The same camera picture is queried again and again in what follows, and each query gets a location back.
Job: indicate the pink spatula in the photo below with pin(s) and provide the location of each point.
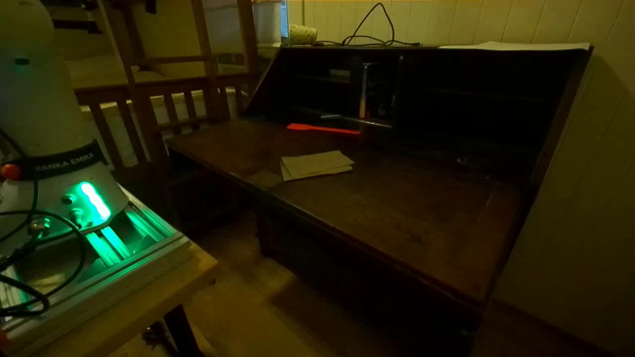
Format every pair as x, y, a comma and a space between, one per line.
325, 130

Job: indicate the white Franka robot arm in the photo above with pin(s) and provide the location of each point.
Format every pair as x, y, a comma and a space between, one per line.
41, 100

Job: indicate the folded beige cloth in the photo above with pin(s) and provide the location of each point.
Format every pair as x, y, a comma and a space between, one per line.
315, 166

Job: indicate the dark wooden secretary desk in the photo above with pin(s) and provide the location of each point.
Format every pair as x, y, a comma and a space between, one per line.
398, 205

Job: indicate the light wooden robot table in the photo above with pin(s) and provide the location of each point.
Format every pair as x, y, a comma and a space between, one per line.
166, 291

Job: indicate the wooden chair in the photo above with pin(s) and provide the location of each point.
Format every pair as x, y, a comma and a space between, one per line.
152, 86

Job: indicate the white paper sheet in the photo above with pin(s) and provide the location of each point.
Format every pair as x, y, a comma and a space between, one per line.
517, 47

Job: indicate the wooden ladder frame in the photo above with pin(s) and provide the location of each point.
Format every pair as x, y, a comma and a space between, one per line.
130, 67

